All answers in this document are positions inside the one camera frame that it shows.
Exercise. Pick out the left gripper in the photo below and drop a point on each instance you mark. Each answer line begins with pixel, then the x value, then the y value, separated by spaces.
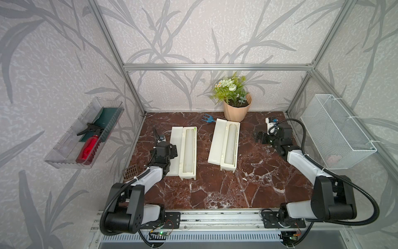
pixel 172 151

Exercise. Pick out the cream dispenser base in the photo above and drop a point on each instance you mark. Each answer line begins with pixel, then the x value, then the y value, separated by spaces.
pixel 176 167

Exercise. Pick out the plastic wrap roll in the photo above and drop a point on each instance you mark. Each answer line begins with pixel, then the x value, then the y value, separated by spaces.
pixel 188 150
pixel 231 144

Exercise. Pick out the cream wrap dispenser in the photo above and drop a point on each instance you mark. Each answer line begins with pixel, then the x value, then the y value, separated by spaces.
pixel 218 146

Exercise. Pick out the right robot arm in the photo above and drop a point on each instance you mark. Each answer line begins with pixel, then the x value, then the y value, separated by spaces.
pixel 332 199

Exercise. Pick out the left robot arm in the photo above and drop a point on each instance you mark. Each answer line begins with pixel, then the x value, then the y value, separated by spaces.
pixel 125 210

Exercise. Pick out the brown slotted scoop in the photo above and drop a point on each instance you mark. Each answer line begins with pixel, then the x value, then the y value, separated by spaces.
pixel 130 172

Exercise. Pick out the pink flower pot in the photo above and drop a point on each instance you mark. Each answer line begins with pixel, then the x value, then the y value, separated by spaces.
pixel 237 114

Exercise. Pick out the blue hand rake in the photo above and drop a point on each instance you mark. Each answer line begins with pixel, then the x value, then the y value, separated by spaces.
pixel 208 118

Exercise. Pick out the green folded cloth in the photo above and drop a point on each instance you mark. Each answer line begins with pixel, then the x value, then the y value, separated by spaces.
pixel 107 119

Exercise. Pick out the green artificial plant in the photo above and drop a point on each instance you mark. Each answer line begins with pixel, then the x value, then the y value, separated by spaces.
pixel 231 90

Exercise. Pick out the red spray bottle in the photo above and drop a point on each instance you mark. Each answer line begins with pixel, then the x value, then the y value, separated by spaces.
pixel 91 145

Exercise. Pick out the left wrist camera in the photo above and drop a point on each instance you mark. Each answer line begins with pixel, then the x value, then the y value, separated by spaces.
pixel 161 138

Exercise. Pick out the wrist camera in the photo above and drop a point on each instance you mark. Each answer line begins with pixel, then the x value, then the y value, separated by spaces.
pixel 161 138
pixel 271 125

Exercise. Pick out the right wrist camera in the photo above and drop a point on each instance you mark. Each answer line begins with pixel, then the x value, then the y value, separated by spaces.
pixel 271 125

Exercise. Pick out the white wire basket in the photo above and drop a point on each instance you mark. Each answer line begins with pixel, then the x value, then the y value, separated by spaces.
pixel 338 138

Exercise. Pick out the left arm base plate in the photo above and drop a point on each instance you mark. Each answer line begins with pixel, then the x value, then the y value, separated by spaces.
pixel 168 220

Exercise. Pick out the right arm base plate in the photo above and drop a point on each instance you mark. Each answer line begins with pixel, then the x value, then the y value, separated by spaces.
pixel 273 219

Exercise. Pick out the clear plastic wall tray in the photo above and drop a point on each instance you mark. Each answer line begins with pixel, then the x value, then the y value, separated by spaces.
pixel 66 151

